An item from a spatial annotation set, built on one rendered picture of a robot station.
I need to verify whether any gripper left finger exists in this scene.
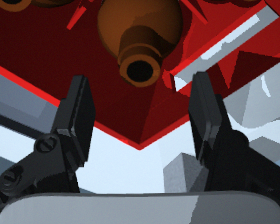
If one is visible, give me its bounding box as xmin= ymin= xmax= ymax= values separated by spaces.
xmin=0 ymin=75 xmax=96 ymax=213

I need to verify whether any red plastic crate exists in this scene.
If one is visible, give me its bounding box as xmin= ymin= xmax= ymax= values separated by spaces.
xmin=0 ymin=0 xmax=280 ymax=151

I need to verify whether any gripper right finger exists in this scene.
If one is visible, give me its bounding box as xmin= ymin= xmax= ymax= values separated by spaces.
xmin=188 ymin=71 xmax=280 ymax=206

